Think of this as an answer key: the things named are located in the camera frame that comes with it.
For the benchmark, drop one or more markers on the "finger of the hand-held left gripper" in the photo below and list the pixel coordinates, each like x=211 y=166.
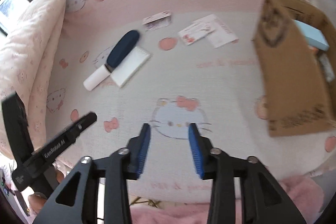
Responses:
x=81 y=125

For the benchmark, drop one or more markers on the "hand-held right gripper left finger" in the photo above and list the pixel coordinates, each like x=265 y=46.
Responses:
x=143 y=150

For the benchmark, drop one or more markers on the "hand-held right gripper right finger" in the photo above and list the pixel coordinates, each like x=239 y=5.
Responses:
x=195 y=153

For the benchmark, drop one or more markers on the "brown cardboard box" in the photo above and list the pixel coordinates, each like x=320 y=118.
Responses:
x=288 y=98

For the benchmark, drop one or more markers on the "light blue long case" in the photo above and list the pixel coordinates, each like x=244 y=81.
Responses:
x=312 y=35

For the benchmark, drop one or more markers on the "person's left hand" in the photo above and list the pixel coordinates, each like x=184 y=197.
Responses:
x=38 y=203

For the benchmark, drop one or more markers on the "white tube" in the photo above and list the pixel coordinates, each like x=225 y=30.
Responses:
x=94 y=79

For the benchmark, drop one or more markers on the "cream floral quilt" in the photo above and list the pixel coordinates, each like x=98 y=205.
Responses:
x=26 y=56

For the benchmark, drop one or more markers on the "pink cat print blanket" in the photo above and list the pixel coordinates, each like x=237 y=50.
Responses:
x=183 y=77

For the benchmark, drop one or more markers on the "navy glasses case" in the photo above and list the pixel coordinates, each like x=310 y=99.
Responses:
x=122 y=49

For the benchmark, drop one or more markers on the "plain white sachet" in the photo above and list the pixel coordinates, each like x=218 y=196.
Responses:
x=223 y=39

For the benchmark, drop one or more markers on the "white sachet with red drawing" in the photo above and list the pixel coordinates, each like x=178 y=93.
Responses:
x=194 y=35

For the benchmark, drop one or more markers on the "window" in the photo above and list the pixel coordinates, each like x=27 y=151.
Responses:
x=13 y=3

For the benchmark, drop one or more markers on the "small pink white packet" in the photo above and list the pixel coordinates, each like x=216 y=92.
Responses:
x=157 y=20

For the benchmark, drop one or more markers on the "white pink lined sachet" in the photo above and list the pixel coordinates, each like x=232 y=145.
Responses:
x=210 y=20

